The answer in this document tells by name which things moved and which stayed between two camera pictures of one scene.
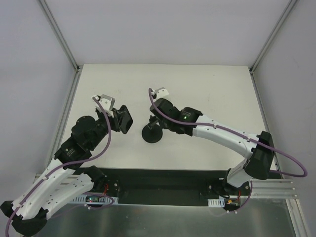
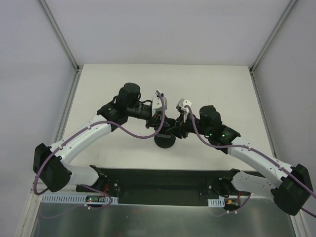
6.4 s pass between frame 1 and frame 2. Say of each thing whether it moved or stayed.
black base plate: stayed
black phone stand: moved
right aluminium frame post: stayed
